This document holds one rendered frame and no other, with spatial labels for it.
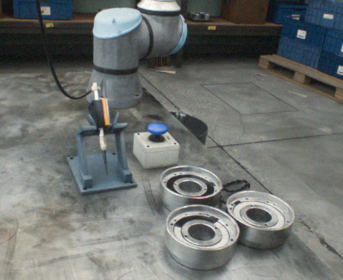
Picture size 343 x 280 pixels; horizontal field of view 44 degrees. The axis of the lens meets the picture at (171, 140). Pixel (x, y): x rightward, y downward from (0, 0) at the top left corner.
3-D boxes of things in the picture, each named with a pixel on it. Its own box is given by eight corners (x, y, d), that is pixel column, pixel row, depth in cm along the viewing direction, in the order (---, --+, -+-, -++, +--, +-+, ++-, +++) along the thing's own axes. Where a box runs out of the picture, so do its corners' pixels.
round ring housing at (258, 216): (301, 233, 67) (307, 212, 66) (264, 262, 60) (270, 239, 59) (247, 203, 74) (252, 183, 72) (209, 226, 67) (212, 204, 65)
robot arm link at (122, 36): (83, 60, 110) (83, 6, 104) (124, 54, 119) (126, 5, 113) (110, 72, 103) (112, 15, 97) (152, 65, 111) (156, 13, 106)
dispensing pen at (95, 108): (102, 175, 72) (89, 80, 74) (96, 177, 75) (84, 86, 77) (114, 173, 73) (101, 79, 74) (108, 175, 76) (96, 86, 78)
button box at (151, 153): (178, 165, 84) (180, 143, 82) (144, 169, 81) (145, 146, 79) (162, 147, 91) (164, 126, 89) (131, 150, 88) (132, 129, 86)
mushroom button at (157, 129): (168, 151, 84) (170, 128, 81) (149, 153, 82) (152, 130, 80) (161, 142, 87) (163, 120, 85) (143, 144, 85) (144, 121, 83)
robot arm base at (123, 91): (80, 90, 118) (80, 55, 113) (132, 88, 124) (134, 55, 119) (93, 110, 105) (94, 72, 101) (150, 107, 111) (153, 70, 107)
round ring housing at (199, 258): (215, 285, 55) (219, 260, 54) (149, 251, 60) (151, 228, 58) (245, 244, 64) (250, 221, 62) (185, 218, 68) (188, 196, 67)
